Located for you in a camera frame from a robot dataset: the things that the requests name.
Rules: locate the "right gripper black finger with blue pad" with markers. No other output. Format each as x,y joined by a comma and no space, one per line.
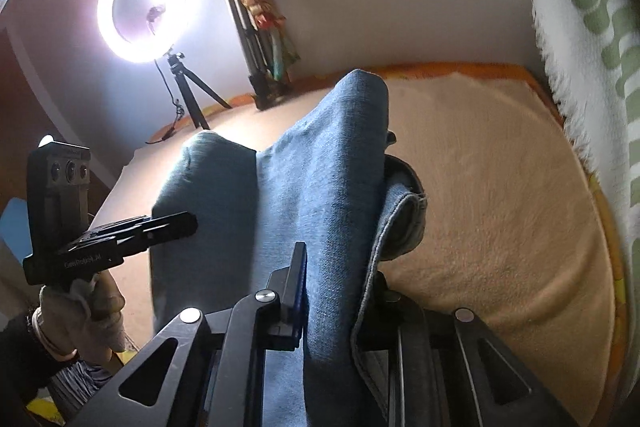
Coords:
289,284

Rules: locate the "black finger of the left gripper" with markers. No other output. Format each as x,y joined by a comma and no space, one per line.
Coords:
180,225

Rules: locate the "light blue denim pants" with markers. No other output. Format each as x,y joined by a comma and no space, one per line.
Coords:
327,182

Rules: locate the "left forearm black sleeve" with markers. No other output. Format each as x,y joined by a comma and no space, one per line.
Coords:
26,367

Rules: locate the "left hand white knit glove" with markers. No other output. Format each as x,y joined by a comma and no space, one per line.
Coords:
85,321

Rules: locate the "blue chair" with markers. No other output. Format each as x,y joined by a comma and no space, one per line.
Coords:
14,228

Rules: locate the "round white lamp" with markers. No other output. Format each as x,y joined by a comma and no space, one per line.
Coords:
46,139

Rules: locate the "small black tripod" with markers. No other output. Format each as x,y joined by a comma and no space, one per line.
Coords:
184,78

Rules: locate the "striped grey cloth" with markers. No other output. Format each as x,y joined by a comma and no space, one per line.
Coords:
75,385

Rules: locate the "folded tripod with orange cloth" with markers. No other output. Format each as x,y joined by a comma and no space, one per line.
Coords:
268,50

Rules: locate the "tan fleece blanket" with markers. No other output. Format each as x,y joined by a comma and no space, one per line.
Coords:
500,206

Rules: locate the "green white patterned pillow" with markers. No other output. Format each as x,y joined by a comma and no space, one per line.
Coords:
590,50

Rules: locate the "bright ring light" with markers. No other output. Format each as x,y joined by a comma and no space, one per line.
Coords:
141,31

